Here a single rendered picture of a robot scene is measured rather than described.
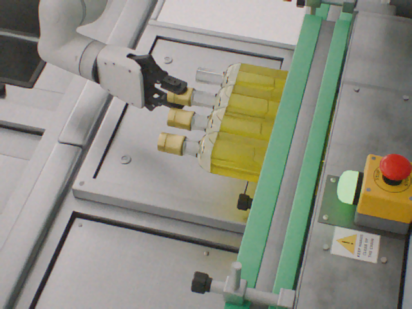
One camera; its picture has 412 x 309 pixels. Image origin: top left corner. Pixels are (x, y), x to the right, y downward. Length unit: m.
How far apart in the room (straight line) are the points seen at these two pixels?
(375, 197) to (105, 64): 0.63
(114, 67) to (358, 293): 0.65
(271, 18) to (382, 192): 0.83
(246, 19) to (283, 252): 0.82
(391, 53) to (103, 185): 0.56
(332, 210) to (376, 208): 0.07
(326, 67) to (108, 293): 0.53
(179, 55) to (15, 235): 0.54
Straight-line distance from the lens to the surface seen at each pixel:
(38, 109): 1.66
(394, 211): 1.06
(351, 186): 1.06
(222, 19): 1.79
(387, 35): 1.36
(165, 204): 1.44
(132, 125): 1.57
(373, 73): 1.29
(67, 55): 1.51
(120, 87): 1.48
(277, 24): 1.78
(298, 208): 1.12
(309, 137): 1.21
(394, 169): 1.03
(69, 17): 1.49
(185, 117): 1.39
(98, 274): 1.41
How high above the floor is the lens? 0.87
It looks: 9 degrees up
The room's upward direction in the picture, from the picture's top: 79 degrees counter-clockwise
